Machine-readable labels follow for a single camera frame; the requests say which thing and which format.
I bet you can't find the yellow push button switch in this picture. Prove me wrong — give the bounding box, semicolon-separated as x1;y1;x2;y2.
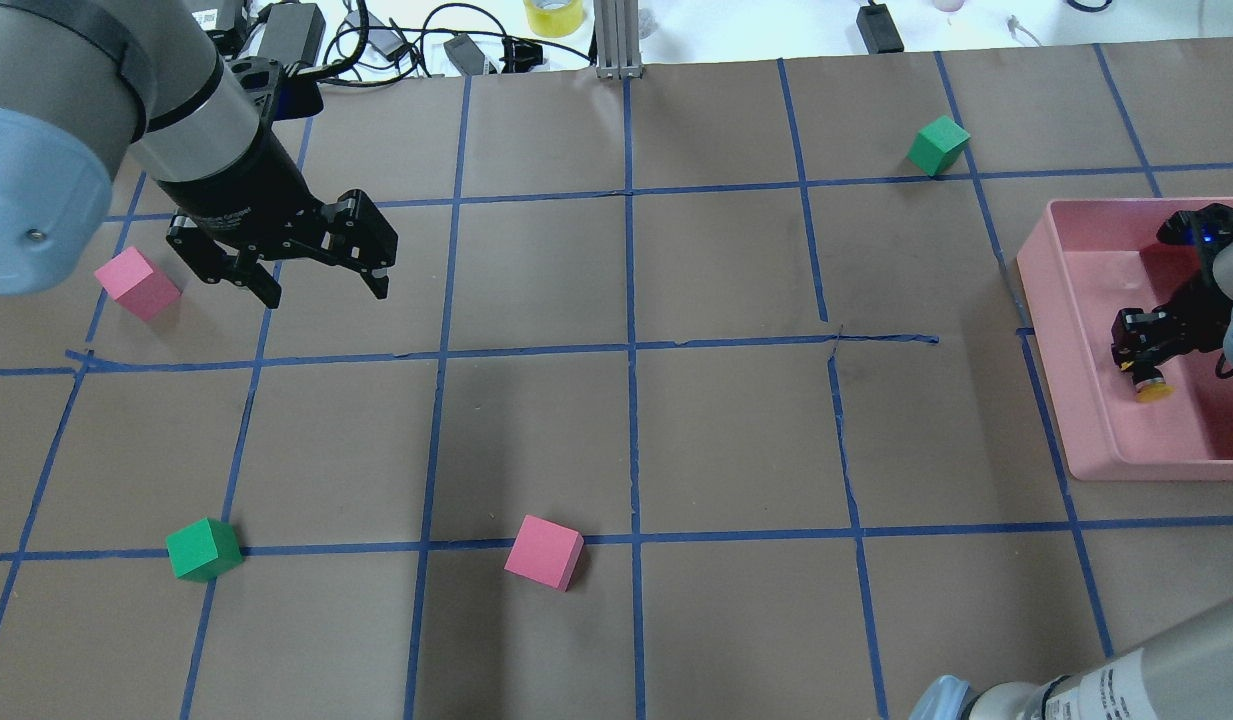
1120;361;1174;404

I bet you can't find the black wrist camera, right arm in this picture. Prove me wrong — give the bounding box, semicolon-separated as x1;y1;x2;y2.
1157;202;1233;252

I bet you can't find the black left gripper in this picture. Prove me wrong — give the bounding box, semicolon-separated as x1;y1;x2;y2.
162;129;398;309

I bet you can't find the pink plastic bin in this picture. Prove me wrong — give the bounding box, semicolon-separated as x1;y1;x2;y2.
1017;197;1233;482

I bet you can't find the aluminium frame post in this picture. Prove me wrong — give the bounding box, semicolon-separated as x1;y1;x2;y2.
593;0;645;79

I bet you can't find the pink foam cube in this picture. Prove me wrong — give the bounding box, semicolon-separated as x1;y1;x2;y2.
92;247;182;322
503;514;584;592

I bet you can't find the black power adapter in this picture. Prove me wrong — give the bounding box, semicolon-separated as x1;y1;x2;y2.
854;1;905;55
256;1;326;68

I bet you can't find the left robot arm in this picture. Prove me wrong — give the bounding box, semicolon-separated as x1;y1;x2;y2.
0;1;398;307

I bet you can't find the yellow tape roll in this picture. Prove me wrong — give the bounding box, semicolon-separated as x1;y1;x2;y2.
523;0;584;38

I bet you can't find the green foam cube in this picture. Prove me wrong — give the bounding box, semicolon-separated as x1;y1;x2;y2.
165;518;244;583
907;115;972;178

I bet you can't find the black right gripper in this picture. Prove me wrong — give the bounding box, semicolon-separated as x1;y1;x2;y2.
1111;275;1233;366

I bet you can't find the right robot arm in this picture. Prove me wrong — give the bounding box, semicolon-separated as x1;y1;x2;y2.
912;208;1233;719

